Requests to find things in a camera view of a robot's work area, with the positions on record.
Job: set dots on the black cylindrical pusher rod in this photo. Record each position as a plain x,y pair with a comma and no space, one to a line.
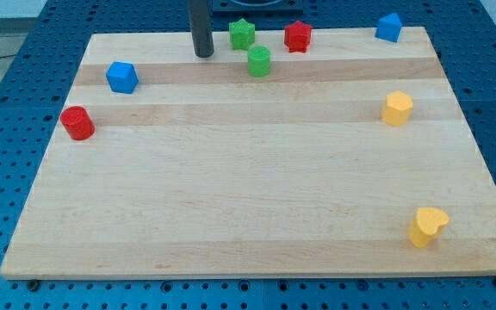
201,28

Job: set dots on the red star block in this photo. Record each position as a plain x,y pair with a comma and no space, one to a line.
297,37

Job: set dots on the yellow heart block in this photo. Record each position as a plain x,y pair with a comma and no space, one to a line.
426,225

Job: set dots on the blue pentagon block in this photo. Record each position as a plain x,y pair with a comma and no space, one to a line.
389,28

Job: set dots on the blue cube block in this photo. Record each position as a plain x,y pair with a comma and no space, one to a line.
122,77

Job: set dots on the green star block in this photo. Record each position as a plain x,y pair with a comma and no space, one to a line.
241,34

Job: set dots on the yellow hexagon block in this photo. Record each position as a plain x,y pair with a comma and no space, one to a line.
397,108

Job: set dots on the green cylinder block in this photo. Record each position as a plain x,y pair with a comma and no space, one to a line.
259,61

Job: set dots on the wooden board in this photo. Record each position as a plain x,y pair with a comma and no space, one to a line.
207,172

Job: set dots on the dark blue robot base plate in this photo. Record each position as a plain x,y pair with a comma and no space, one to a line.
227,7

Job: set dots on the red cylinder block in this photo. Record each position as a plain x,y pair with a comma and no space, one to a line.
77,123

